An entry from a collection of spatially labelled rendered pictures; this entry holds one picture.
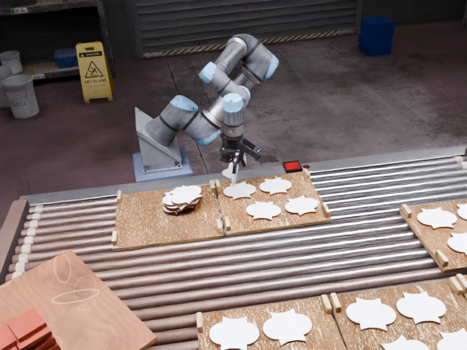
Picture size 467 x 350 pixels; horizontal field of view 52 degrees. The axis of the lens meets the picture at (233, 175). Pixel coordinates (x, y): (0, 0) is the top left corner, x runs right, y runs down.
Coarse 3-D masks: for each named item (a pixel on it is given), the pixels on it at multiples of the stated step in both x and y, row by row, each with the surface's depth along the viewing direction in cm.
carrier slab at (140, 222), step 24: (144, 192) 205; (120, 216) 192; (144, 216) 191; (168, 216) 190; (192, 216) 189; (216, 216) 189; (120, 240) 179; (144, 240) 178; (168, 240) 178; (192, 240) 178
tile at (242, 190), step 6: (234, 186) 204; (240, 186) 204; (246, 186) 203; (252, 186) 203; (228, 192) 200; (234, 192) 200; (240, 192) 200; (246, 192) 199; (252, 192) 199; (234, 198) 197; (240, 198) 198; (246, 198) 198
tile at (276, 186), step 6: (270, 180) 207; (276, 180) 206; (282, 180) 206; (264, 186) 203; (270, 186) 203; (276, 186) 202; (282, 186) 202; (288, 186) 202; (264, 192) 201; (270, 192) 199; (276, 192) 199; (282, 192) 199
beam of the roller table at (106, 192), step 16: (336, 160) 224; (352, 160) 223; (368, 160) 222; (384, 160) 222; (400, 160) 221; (416, 160) 222; (192, 176) 217; (208, 176) 217; (224, 176) 216; (240, 176) 216; (256, 176) 215; (64, 192) 211; (80, 192) 210; (96, 192) 210; (112, 192) 209; (128, 192) 209
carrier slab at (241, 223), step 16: (272, 176) 211; (288, 176) 210; (304, 176) 210; (256, 192) 201; (288, 192) 200; (304, 192) 200; (224, 208) 193; (240, 208) 192; (320, 208) 190; (224, 224) 184; (240, 224) 184; (256, 224) 183; (272, 224) 183; (288, 224) 183; (304, 224) 183
